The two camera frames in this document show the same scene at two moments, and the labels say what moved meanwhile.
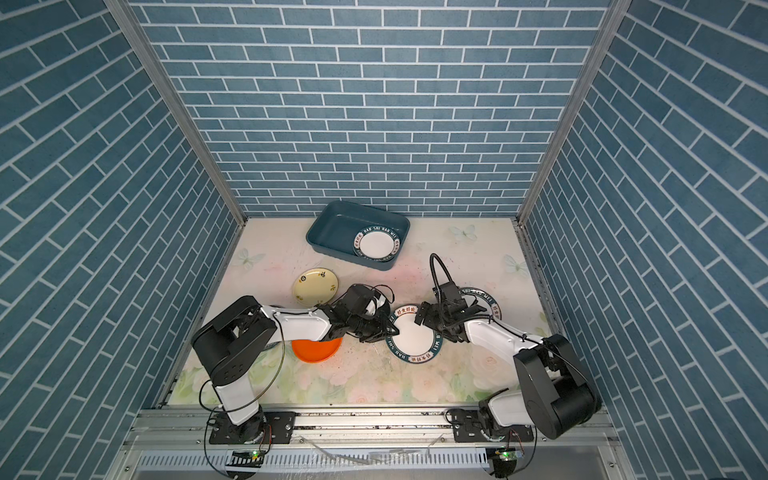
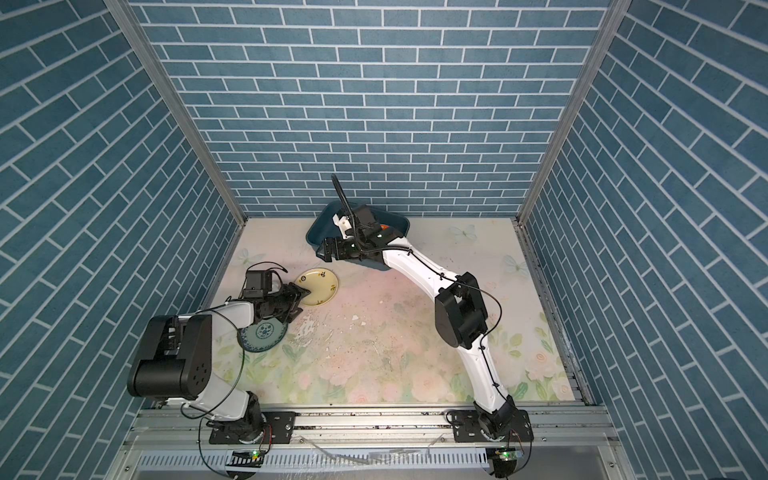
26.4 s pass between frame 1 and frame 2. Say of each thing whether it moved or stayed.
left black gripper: moved
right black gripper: moved
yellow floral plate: stayed
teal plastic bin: stayed
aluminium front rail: stayed
